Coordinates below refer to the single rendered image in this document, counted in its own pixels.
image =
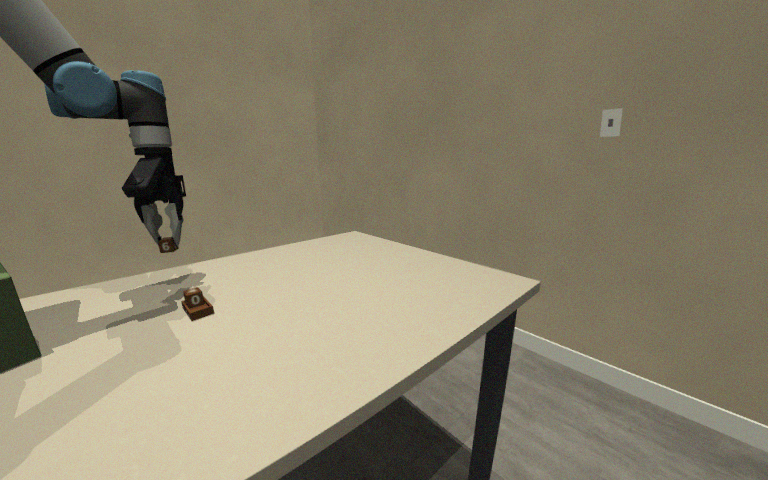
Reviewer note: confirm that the brown number cube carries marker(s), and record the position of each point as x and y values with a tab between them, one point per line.
193	297
167	245

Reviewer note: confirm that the brown wooden tray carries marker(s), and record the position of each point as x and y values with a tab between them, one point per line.
196	312

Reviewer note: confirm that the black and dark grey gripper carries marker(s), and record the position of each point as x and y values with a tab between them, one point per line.
163	191

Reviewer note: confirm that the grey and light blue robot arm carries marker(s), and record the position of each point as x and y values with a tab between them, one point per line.
40	40

